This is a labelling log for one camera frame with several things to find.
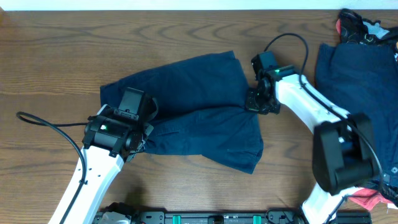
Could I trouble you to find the navy garment on pile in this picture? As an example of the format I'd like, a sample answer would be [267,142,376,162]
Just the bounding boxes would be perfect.
[315,44,397,188]

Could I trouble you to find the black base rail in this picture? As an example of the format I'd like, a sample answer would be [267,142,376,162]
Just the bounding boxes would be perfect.
[93,202,374,224]

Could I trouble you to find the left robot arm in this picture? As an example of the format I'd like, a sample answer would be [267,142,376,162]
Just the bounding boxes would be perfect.
[50,88,159,223]

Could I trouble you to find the black patterned garment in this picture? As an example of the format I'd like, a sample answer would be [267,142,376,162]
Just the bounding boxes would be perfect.
[336,9,397,51]

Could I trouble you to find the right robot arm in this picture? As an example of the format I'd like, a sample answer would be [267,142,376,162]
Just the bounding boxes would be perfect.
[246,51,381,223]

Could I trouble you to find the navy blue shorts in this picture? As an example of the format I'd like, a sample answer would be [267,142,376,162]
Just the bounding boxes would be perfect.
[100,51,264,174]

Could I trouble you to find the left black camera cable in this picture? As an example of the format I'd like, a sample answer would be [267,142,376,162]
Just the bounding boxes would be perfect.
[16,111,91,224]

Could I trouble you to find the pink red garment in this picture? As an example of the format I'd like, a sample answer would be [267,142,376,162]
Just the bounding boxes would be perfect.
[352,45,397,210]

